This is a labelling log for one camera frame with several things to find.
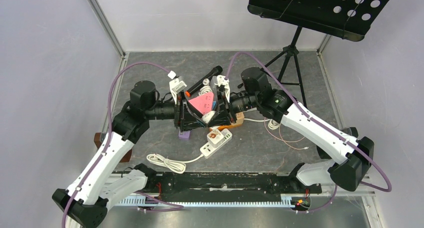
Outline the purple power strip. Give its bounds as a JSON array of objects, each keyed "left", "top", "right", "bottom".
[{"left": 178, "top": 131, "right": 191, "bottom": 141}]

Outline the right metronome black base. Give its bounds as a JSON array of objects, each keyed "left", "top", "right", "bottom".
[{"left": 316, "top": 127, "right": 358, "bottom": 159}]

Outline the white cube socket adapter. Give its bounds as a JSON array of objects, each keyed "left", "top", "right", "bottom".
[{"left": 207, "top": 129, "right": 225, "bottom": 148}]

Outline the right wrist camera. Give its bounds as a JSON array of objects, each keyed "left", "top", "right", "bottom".
[{"left": 215, "top": 75, "right": 231, "bottom": 102}]

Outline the white small power strip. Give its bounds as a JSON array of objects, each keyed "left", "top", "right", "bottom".
[{"left": 199, "top": 129, "right": 233, "bottom": 159}]

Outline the white coiled cord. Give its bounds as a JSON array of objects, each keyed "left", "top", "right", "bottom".
[{"left": 198, "top": 78, "right": 214, "bottom": 96}]

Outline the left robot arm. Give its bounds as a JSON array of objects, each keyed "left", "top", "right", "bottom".
[{"left": 52, "top": 78, "right": 186, "bottom": 228}]

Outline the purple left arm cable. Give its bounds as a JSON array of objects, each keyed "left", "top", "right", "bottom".
[{"left": 61, "top": 61, "right": 185, "bottom": 228}]

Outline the white cord small strip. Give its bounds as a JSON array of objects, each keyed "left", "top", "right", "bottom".
[{"left": 146, "top": 154, "right": 204, "bottom": 174}]

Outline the white square adapter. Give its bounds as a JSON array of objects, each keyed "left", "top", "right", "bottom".
[{"left": 201, "top": 111, "right": 216, "bottom": 124}]

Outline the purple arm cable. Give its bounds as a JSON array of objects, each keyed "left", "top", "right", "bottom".
[
  {"left": 61, "top": 61, "right": 185, "bottom": 228},
  {"left": 224, "top": 52, "right": 393, "bottom": 214}
]

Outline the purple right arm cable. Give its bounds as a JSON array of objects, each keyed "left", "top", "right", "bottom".
[{"left": 224, "top": 52, "right": 393, "bottom": 214}]

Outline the left metronome brown base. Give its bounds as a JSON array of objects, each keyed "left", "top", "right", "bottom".
[{"left": 93, "top": 131, "right": 133, "bottom": 163}]

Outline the pink triangular socket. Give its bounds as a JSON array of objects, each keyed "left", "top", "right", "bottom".
[{"left": 188, "top": 92, "right": 214, "bottom": 115}]

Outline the black microphone orange end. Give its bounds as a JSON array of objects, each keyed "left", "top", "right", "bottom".
[{"left": 184, "top": 65, "right": 223, "bottom": 97}]

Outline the tan cube socket adapter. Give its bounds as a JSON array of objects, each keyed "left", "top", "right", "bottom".
[{"left": 232, "top": 112, "right": 245, "bottom": 126}]

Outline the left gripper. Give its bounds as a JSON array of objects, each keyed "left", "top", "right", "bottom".
[{"left": 145, "top": 90, "right": 207, "bottom": 132}]

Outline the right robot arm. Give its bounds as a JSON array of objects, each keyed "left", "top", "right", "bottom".
[{"left": 210, "top": 67, "right": 374, "bottom": 192}]

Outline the black music stand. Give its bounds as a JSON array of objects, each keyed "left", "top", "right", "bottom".
[{"left": 237, "top": 0, "right": 398, "bottom": 113}]

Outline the thin pink usb cable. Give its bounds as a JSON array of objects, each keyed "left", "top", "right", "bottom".
[{"left": 263, "top": 119, "right": 311, "bottom": 151}]

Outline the orange power strip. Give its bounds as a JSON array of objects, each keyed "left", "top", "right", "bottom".
[{"left": 218, "top": 124, "right": 242, "bottom": 131}]

